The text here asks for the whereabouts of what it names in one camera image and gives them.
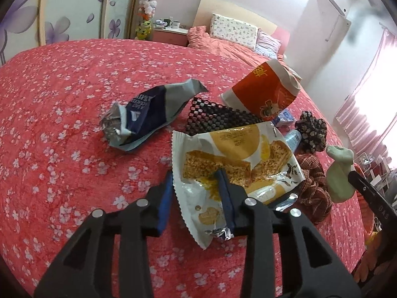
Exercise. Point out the red brown knit cloth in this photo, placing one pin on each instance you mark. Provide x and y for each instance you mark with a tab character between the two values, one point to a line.
314	186

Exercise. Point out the wardrobe with purple flowers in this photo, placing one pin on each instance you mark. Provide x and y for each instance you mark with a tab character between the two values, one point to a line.
62	15

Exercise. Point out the pink curtain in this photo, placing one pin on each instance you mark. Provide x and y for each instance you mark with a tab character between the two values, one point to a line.
350	115

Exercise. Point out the white floral pillow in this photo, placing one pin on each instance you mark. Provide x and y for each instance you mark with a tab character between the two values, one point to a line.
234	31

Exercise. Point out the black checkered mat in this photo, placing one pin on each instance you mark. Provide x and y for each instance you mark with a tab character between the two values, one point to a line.
211	118

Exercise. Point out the red floral blanket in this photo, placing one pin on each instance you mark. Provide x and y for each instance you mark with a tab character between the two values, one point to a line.
62	115

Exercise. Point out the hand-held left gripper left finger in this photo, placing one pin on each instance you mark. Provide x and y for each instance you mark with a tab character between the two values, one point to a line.
164	205

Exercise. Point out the dark floral scrunchie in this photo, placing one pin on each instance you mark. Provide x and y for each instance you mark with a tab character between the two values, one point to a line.
311	132

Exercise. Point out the small clear plastic bottle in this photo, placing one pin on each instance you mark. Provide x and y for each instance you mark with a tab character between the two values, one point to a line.
293	138

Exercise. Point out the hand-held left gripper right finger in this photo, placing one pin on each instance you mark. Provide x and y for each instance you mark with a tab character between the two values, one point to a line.
226	198

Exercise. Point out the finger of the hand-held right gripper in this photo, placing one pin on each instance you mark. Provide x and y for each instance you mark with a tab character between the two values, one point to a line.
369	192

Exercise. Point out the small blue white packet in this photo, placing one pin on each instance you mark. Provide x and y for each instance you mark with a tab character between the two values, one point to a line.
283	118

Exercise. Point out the white standing air conditioner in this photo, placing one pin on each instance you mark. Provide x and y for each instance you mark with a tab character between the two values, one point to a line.
319	37

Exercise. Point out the pink duvet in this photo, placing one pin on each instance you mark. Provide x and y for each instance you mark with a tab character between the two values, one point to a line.
217	45

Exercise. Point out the beige pink headboard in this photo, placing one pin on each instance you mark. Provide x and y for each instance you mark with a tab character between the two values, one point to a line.
204	9

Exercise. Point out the pink striped pillow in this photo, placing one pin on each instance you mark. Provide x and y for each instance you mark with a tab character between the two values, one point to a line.
268	43

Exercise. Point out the white mug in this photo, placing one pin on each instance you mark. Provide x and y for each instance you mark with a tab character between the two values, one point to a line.
175	24

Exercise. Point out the dark blue silver wrapper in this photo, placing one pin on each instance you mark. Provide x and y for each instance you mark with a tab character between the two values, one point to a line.
145	108

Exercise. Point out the pale green cloth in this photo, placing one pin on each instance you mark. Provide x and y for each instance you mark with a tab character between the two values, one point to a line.
339	180

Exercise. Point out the pink white nightstand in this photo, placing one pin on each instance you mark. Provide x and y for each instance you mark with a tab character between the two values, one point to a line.
169	35

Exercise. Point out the column of plush toys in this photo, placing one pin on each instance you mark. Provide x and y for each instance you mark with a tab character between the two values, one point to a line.
147	3

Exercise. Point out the yellow white snack wrapper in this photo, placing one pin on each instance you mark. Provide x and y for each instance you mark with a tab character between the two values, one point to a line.
235	149

